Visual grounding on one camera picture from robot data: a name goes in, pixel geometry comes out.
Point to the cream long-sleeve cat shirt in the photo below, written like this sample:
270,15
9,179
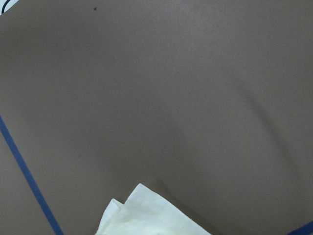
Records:
146,213

